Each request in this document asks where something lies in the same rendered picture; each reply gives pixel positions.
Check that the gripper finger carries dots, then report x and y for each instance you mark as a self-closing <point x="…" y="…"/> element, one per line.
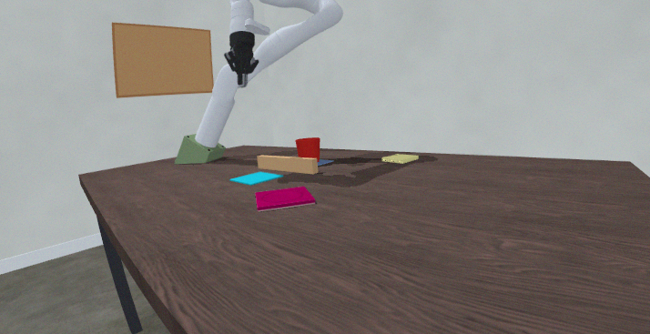
<point x="249" y="66"/>
<point x="239" y="68"/>

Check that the yellow sticky-note pad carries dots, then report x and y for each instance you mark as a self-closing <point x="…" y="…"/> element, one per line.
<point x="400" y="158"/>

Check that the pink square coaster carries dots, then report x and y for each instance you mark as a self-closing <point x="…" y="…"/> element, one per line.
<point x="283" y="198"/>

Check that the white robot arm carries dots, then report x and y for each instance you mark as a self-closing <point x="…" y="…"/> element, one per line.
<point x="327" y="13"/>

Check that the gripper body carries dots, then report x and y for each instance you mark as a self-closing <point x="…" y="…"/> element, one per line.
<point x="242" y="40"/>

